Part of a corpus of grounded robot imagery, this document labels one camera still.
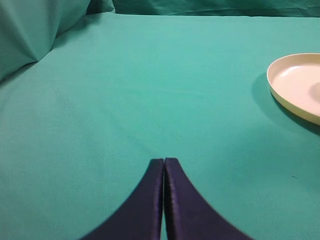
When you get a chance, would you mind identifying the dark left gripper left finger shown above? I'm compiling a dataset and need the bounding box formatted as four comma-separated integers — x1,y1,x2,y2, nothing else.
83,158,164,240

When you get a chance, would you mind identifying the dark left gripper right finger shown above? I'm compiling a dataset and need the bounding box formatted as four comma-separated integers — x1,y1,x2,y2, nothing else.
164,158,250,240

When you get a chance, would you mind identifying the yellow plastic plate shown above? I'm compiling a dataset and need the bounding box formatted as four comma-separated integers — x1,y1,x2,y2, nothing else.
266,53,320,125

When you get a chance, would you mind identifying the green table cloth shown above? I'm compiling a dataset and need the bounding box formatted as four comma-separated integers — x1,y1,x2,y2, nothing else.
0,13,320,240

